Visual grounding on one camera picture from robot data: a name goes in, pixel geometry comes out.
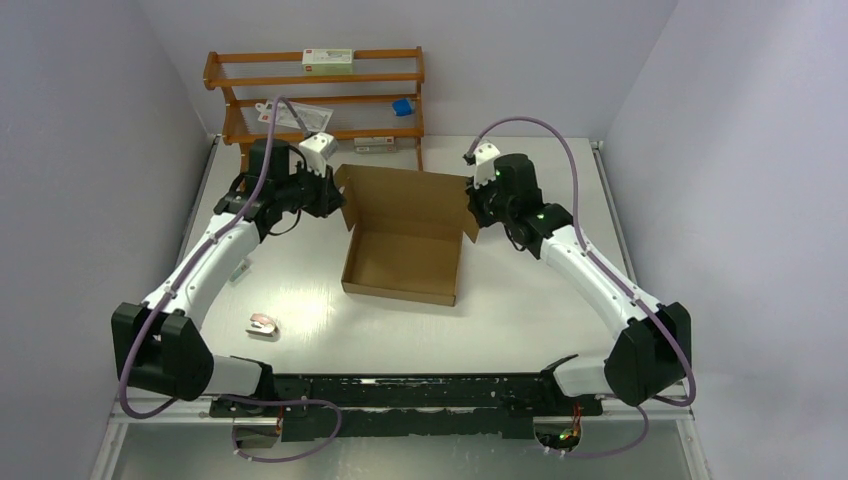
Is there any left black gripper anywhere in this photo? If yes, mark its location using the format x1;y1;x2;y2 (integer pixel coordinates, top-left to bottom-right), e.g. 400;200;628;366
277;160;348;219

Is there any brown cardboard box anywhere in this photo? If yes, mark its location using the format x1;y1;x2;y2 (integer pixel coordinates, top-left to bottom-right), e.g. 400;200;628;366
334;164;479;307

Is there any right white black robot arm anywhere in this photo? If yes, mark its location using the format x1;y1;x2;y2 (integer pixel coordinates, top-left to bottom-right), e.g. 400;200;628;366
465;152;691;414

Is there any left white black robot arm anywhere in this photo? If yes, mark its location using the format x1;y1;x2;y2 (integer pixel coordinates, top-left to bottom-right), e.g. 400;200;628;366
111;133;345;416

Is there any small grey product box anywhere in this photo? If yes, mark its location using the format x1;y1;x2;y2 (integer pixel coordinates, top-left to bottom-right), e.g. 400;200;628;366
354;136;397;154

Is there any white green product box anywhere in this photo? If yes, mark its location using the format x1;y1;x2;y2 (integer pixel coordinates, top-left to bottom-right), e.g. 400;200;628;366
301;48;355;76

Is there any clear plastic packaged item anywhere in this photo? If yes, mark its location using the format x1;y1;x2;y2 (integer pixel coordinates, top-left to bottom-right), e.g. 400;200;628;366
275;102;334;132

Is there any small white flat package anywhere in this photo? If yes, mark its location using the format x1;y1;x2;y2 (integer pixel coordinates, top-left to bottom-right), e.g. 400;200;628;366
229;259;251;283

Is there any orange wooden shelf rack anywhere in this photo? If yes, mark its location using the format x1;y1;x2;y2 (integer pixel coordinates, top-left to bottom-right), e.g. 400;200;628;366
203;46;426;169

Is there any small blue block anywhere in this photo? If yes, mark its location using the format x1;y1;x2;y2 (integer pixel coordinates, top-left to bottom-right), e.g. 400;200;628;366
391;98;415;117

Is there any small white red package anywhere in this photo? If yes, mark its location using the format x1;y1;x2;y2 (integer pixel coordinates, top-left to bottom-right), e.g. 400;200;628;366
245;313;279;338

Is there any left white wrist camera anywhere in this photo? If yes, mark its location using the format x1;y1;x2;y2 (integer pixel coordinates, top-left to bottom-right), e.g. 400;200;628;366
298;132;338;177

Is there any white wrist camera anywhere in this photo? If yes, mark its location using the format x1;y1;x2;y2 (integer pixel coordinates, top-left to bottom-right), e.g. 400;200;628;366
298;132;338;177
463;140;501;189

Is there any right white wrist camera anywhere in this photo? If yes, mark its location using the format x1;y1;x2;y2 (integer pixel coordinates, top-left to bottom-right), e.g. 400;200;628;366
463;140;501;189

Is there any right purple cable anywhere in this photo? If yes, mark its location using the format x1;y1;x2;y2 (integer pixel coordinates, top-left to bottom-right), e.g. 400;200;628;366
464;117;698;460

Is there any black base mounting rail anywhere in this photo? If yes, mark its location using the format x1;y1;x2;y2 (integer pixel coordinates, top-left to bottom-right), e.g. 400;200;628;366
209;371;603;442

